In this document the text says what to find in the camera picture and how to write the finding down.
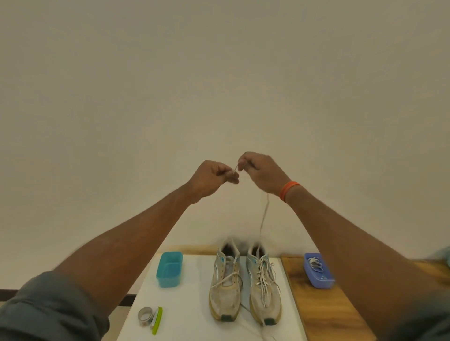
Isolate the person's left hand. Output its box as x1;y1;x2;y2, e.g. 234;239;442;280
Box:
186;160;240;205

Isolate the person's right hand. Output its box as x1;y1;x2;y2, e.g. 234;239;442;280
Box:
237;151;293;198

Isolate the worn white sneaker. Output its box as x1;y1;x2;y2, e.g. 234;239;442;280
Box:
209;238;244;322
245;242;283;326

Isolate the person's left forearm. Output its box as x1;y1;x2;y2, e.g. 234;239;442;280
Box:
52;184;197;317

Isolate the person's right forearm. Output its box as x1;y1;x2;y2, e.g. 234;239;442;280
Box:
285;184;447;340

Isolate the orange thread wristband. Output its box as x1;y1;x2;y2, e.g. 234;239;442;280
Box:
278;181;302;203

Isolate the teal plastic container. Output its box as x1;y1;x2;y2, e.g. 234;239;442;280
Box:
156;251;183;289

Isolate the blue plastic container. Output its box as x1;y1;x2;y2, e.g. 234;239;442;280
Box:
303;252;336;290

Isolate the green utility cutter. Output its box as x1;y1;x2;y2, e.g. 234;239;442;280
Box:
150;306;164;335

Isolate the grey tape roll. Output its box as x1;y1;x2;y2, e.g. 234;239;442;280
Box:
137;306;154;327

